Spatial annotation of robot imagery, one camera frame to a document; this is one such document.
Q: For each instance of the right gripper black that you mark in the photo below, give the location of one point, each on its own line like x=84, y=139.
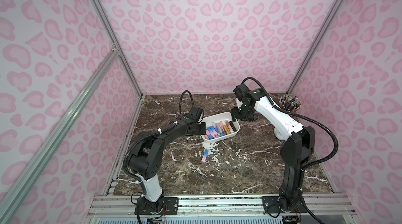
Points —
x=238, y=114

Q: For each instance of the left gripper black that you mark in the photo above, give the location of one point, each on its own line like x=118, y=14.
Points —
x=199, y=127

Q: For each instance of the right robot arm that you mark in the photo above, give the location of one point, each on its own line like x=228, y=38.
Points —
x=299, y=141

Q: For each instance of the bundle of pencils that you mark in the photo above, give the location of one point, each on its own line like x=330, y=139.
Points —
x=289, y=101

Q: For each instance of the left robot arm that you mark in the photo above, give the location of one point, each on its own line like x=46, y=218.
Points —
x=143, y=160

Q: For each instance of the white plastic storage box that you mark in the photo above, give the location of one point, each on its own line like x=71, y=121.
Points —
x=226, y=116

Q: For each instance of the black lipstick tube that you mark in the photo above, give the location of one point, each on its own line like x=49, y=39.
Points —
x=232, y=126

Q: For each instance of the gold glitter lipstick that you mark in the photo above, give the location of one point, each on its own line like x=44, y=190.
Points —
x=227, y=131

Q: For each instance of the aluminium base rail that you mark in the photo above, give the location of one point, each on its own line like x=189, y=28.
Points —
x=226, y=209

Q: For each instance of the white round clock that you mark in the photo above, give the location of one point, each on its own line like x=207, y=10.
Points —
x=278, y=134

